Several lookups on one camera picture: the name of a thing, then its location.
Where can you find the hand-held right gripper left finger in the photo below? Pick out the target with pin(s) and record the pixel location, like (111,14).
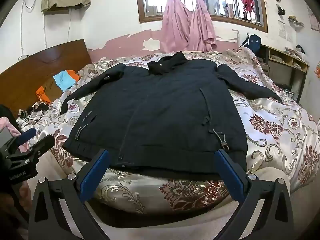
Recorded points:
(95,172)

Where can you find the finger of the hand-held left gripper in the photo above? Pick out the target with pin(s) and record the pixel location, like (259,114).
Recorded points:
(41,145)
(25,136)

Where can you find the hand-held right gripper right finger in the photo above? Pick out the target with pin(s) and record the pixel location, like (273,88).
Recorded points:
(230,177)

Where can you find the black padded jacket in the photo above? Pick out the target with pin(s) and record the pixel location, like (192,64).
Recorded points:
(162,105)

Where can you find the orange blue brown clothes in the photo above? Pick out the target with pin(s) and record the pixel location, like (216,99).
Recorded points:
(63,80)

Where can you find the floral satin bedspread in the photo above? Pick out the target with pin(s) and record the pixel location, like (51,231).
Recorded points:
(275,135)

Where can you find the wooden headboard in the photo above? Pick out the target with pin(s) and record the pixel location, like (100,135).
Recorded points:
(37,65)

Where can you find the white power strip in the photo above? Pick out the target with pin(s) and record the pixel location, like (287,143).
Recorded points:
(23,57)

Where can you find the wooden desk with cubbies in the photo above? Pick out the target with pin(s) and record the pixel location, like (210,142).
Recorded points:
(285,60)

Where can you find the dark blue backpack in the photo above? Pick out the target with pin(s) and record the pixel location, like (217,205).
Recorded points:
(252,42)

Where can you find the pile of papers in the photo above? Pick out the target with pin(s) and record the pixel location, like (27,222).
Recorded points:
(293,51)

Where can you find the wooden wall bracket shelf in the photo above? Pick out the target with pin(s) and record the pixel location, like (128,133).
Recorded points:
(56,10)

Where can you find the white wall calendar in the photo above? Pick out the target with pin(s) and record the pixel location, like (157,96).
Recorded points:
(282,30)

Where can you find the small cluttered wall shelf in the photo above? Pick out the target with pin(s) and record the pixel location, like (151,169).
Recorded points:
(296,21)

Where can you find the black wall-mounted object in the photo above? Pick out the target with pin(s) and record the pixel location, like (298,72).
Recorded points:
(281,10)

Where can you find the pink wall poster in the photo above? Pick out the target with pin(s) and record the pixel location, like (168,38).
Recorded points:
(313,20)

